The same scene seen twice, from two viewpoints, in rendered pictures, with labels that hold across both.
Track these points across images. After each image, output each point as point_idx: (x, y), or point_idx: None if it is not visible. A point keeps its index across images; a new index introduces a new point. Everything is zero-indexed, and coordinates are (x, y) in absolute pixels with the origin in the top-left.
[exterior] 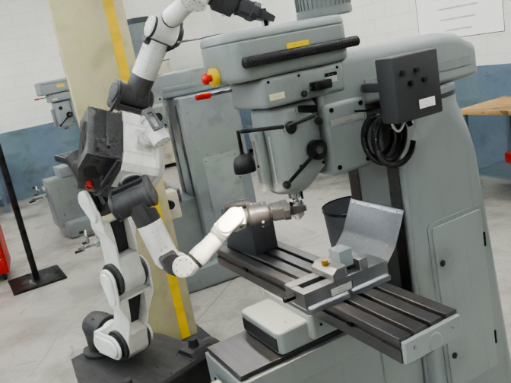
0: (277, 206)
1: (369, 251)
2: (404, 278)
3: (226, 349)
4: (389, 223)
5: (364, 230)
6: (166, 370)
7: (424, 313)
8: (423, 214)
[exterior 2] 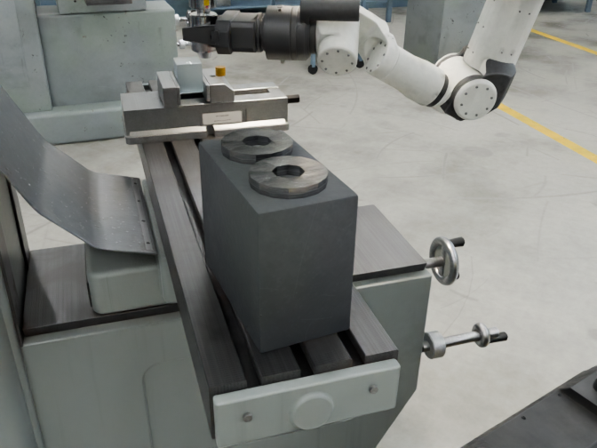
0: (249, 13)
1: (61, 175)
2: (21, 227)
3: (392, 247)
4: (12, 114)
5: (28, 164)
6: (540, 431)
7: (156, 85)
8: None
